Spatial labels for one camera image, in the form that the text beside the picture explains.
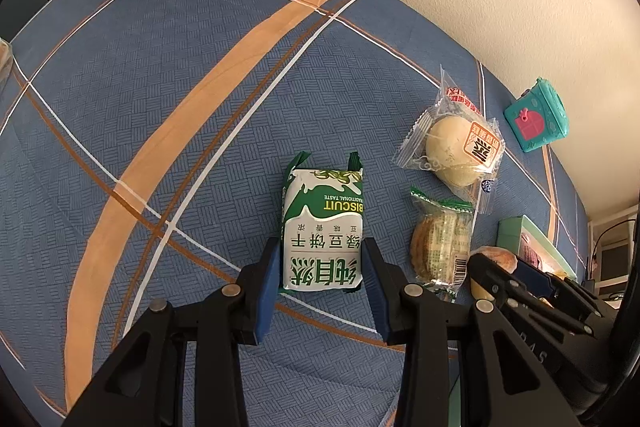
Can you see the cream jelly cup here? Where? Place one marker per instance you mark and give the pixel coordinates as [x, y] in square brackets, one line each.
[497, 257]

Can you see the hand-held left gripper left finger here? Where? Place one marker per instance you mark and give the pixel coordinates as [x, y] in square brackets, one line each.
[267, 292]

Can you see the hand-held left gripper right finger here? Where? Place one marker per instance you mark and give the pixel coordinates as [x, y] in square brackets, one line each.
[375, 287]

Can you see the bun in clear wrapper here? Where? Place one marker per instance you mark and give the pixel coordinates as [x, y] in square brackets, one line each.
[452, 147]

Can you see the teal toy box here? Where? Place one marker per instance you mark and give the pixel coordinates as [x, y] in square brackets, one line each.
[532, 117]

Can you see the green and white biscuit packet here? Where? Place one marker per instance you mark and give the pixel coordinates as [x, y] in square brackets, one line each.
[322, 227]

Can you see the teal-edged white cardboard tray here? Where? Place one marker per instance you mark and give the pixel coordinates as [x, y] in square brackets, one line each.
[510, 229]

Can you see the round biscuit in green-edged wrapper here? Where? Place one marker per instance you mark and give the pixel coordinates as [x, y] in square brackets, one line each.
[440, 242]

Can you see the pink snack packet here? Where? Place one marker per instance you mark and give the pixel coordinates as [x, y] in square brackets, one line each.
[530, 252]

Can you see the blue plaid tablecloth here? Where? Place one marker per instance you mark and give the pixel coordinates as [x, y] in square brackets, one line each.
[150, 82]

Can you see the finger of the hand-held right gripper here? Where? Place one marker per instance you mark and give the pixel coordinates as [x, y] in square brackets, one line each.
[537, 277]
[520, 302]

